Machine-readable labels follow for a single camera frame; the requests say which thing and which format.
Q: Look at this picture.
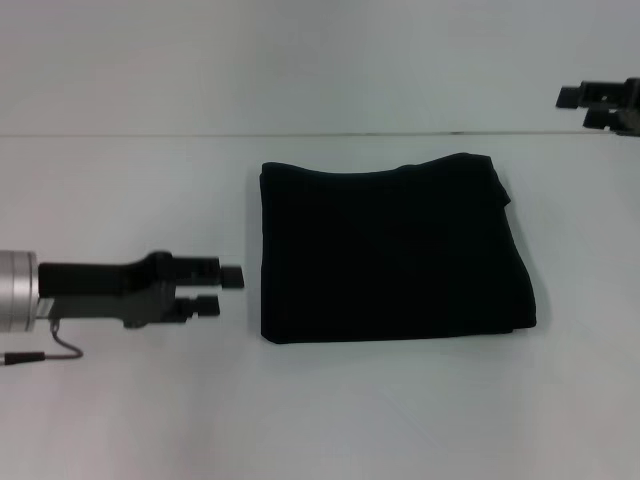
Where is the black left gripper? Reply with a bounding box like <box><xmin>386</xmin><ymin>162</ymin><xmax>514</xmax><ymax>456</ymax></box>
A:
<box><xmin>37</xmin><ymin>251</ymin><xmax>246</xmax><ymax>331</ymax></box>

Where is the black t-shirt with white print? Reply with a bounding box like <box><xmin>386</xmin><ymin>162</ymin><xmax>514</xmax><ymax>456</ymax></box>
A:
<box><xmin>258</xmin><ymin>152</ymin><xmax>540</xmax><ymax>347</ymax></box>

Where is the dark left arm cable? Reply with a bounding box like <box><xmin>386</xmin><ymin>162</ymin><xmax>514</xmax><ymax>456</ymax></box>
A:
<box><xmin>0</xmin><ymin>319</ymin><xmax>84</xmax><ymax>368</ymax></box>

